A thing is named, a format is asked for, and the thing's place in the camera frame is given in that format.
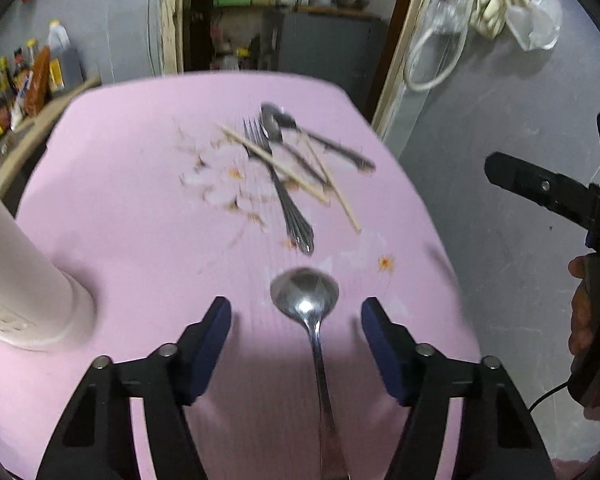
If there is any grey cabinet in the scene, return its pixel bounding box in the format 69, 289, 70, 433
260, 10, 389, 107

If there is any wooden chopstick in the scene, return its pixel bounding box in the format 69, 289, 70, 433
219, 125, 330, 205
304, 134, 362, 233

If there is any steel fork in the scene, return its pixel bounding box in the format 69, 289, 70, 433
243, 117, 315, 254

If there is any clear plastic bag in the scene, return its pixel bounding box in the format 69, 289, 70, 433
425, 0, 472, 37

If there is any white hose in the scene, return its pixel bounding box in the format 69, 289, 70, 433
404, 24, 470, 94

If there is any sauce bottle red label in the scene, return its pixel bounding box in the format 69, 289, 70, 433
12, 47, 30, 88

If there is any black cable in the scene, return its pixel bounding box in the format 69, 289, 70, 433
526, 381, 572, 412

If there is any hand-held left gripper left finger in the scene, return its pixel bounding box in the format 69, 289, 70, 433
35, 296, 232, 480

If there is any orange noodle packet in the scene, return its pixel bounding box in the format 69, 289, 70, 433
24, 45, 52, 119

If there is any large steel spoon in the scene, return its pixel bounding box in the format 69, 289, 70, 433
270, 266, 352, 480

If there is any person's right hand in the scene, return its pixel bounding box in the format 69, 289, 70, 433
568, 254, 600, 423

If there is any slim dark sauce bottle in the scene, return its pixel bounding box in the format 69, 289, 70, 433
0, 57, 15, 108

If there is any white plastic utensil basket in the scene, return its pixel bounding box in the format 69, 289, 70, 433
0, 175, 97, 352

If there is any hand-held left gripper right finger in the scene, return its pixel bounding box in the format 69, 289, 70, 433
361, 296, 556, 480

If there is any wooden door frame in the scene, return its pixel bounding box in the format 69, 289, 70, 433
161, 0, 443, 133

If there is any white seasoning pouch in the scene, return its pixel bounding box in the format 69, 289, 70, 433
9, 97, 29, 132

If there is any pink tablecloth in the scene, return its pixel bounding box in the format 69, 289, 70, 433
0, 71, 483, 480

